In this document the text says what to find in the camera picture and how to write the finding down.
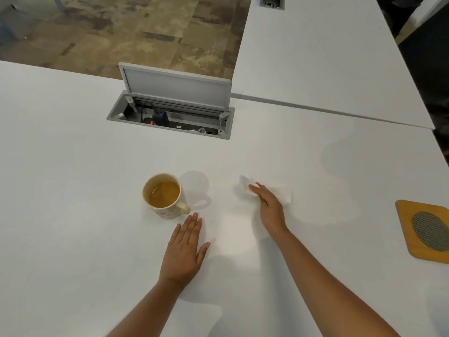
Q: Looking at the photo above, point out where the person's left hand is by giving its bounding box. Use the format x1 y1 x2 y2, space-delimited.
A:
159 212 211 283

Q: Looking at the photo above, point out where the person's right hand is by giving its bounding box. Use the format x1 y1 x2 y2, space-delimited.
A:
248 182 290 235

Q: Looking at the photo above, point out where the torn white paper towel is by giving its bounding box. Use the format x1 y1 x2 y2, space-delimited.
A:
239 175 292 205

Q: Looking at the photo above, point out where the cream mug with tea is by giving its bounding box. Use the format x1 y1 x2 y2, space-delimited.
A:
142 173 191 220

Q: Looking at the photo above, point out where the wooden coaster with mesh disc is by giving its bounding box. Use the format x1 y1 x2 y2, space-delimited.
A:
395 199 449 265

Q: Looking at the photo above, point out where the person's left forearm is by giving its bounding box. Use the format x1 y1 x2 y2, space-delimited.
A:
105 277 187 337

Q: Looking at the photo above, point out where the person's right forearm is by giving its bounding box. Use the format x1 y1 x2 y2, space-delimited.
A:
270 229 402 337

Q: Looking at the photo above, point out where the grey power strip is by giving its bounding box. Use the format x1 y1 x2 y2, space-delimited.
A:
168 119 224 136

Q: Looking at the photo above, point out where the white adjoining table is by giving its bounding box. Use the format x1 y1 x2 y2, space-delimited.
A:
231 0 436 130

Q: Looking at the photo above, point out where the black solid-back office chair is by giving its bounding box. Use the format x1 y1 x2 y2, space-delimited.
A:
398 1 449 116

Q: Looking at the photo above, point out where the black power plug with cable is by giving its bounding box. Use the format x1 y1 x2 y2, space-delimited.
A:
140 103 170 125

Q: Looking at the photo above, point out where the large grey cable box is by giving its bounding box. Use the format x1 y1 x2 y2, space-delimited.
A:
106 62 235 140

